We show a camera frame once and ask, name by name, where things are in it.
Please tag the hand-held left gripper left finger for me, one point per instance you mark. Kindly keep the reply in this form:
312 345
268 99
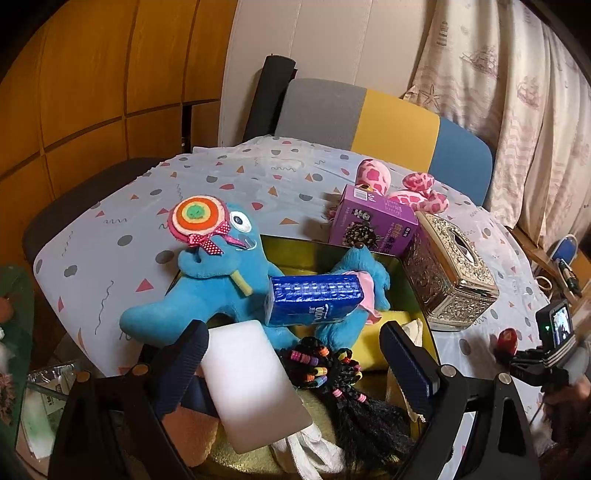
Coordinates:
182 369

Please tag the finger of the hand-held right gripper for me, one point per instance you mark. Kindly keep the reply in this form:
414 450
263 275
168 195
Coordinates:
522 362

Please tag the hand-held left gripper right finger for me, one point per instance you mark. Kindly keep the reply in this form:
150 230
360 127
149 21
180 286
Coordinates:
408 369

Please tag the small red toy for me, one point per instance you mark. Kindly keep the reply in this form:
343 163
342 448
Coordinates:
508 339

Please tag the yellow sponge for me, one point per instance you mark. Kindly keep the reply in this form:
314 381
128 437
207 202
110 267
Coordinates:
397 316

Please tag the pink towel with blue band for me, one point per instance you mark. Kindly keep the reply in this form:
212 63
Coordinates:
194 434

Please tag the black braided hair piece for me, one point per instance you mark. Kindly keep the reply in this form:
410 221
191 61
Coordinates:
360 415

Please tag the white sponge block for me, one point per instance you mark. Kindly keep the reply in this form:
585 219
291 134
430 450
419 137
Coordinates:
249 383

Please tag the blue monster plush toy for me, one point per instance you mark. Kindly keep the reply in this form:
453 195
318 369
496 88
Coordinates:
203 295

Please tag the blue teddy bear pink dress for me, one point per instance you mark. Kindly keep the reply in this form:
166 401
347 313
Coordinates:
360 263

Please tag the blue tissue pack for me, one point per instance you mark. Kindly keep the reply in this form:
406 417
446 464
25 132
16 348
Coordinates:
314 300

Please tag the white knit glove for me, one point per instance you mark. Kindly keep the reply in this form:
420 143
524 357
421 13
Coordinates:
304 454

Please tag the gold tin tray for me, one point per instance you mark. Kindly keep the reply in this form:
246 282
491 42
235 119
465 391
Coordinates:
300 254

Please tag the black hair tool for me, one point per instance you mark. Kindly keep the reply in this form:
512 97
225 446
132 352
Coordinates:
569 277

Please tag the ornate silver tissue box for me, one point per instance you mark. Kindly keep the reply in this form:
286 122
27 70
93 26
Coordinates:
443 277

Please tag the blue folding stool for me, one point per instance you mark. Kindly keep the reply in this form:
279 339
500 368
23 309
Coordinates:
565 251

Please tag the wooden side desk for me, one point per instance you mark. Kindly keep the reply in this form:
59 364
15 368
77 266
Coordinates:
531 244

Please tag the clear plastic bag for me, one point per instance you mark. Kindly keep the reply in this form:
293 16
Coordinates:
46 401

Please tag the purple cardboard box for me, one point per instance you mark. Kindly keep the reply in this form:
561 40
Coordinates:
369 217

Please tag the green bag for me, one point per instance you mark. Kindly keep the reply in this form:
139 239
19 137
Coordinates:
18 286

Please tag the dark grey chair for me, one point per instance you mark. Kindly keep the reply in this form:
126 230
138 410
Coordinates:
83 198

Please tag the pink spotted plush toy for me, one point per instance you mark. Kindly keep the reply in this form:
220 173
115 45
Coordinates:
374 173

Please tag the grey yellow blue chair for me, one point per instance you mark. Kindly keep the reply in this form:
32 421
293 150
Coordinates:
397 120

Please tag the ship print curtain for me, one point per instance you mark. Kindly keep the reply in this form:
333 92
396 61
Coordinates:
508 92

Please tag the black rolled mat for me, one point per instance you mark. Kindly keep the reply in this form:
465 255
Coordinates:
268 101

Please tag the wooden wardrobe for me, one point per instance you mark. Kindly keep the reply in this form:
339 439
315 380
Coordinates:
115 69

